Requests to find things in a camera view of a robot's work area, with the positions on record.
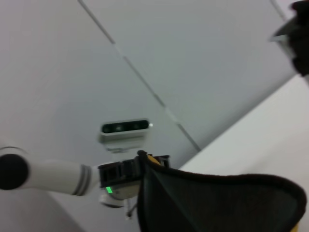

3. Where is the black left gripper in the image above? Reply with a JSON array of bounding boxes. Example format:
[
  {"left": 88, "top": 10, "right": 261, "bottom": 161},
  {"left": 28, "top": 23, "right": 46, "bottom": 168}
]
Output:
[{"left": 98, "top": 156, "right": 171, "bottom": 189}]

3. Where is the silver head camera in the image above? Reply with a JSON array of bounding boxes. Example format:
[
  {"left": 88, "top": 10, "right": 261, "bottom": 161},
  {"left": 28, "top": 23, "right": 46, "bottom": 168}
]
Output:
[{"left": 98, "top": 117, "right": 154, "bottom": 145}]

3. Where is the black cloth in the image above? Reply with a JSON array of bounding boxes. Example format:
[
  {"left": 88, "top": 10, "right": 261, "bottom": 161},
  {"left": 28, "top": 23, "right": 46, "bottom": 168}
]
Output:
[{"left": 288, "top": 0, "right": 309, "bottom": 77}]

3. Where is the grey yellow black-edged towel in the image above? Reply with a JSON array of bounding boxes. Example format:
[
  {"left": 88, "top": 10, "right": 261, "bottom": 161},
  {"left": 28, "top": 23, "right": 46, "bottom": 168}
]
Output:
[{"left": 136, "top": 149, "right": 308, "bottom": 232}]

